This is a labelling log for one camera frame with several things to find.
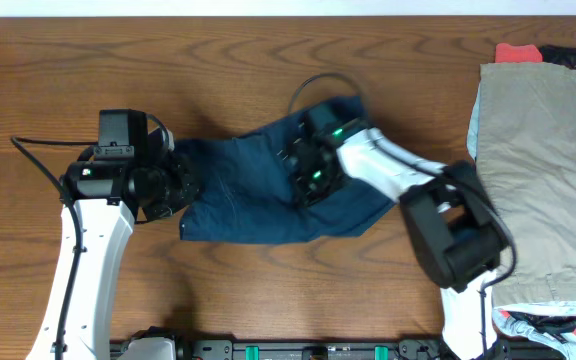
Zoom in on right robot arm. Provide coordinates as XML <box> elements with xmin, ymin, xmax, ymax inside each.
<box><xmin>279</xmin><ymin>127</ymin><xmax>515</xmax><ymax>359</ymax></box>

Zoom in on black cable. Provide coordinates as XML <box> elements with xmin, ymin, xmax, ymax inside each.
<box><xmin>286</xmin><ymin>72</ymin><xmax>518</xmax><ymax>360</ymax></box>
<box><xmin>10</xmin><ymin>135</ymin><xmax>99</xmax><ymax>360</ymax></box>

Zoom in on right black cable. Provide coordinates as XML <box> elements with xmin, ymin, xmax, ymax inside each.
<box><xmin>286</xmin><ymin>72</ymin><xmax>518</xmax><ymax>360</ymax></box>

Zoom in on dark blue shorts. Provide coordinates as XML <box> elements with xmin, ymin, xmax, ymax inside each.
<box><xmin>175</xmin><ymin>113</ymin><xmax>394</xmax><ymax>245</ymax></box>

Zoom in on left black cable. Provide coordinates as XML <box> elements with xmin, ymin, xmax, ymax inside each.
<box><xmin>10</xmin><ymin>135</ymin><xmax>99</xmax><ymax>360</ymax></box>

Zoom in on red garment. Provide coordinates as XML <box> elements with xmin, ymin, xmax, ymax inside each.
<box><xmin>495</xmin><ymin>43</ymin><xmax>543</xmax><ymax>63</ymax></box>

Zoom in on khaki shorts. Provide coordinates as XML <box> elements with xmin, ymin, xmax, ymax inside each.
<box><xmin>476</xmin><ymin>63</ymin><xmax>576</xmax><ymax>307</ymax></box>

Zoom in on light blue white garment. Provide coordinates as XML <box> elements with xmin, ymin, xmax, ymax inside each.
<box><xmin>465</xmin><ymin>84</ymin><xmax>576</xmax><ymax>360</ymax></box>

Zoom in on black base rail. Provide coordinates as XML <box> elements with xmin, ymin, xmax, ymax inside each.
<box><xmin>110</xmin><ymin>327</ymin><xmax>564</xmax><ymax>360</ymax></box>

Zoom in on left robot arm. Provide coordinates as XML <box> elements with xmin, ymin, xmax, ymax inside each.
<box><xmin>28</xmin><ymin>151</ymin><xmax>199</xmax><ymax>359</ymax></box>

